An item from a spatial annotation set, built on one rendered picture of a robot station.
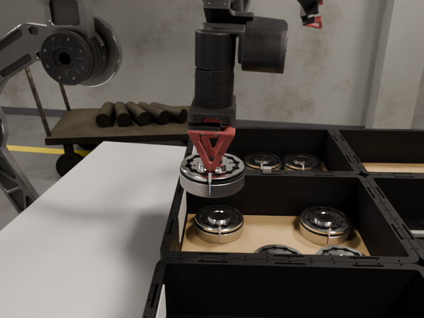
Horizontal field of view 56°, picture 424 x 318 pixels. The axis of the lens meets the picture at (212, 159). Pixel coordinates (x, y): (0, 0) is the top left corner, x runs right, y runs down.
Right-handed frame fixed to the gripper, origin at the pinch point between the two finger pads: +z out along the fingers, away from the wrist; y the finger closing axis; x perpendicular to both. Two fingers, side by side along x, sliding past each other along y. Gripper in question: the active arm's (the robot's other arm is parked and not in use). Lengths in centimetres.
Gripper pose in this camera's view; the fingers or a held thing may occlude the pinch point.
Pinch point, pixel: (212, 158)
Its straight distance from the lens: 63.4
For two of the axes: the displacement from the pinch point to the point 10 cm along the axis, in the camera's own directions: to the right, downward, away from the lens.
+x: -10.0, -0.5, 0.5
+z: -0.3, 9.0, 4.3
